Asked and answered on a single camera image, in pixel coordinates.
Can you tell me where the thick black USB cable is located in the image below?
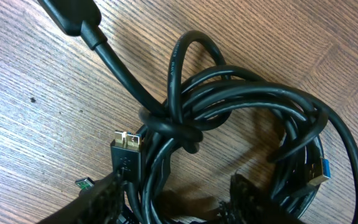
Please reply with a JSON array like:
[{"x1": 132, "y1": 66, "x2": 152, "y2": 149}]
[{"x1": 37, "y1": 0, "x2": 358, "y2": 224}]

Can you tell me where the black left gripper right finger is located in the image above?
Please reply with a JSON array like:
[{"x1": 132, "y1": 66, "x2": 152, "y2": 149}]
[{"x1": 220, "y1": 174, "x2": 303, "y2": 224}]

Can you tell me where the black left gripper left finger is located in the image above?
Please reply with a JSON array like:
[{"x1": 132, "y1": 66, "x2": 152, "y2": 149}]
[{"x1": 39, "y1": 172, "x2": 124, "y2": 224}]

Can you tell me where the thin black USB cable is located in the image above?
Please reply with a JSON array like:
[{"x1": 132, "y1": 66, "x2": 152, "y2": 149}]
[{"x1": 75, "y1": 130, "x2": 332, "y2": 224}]

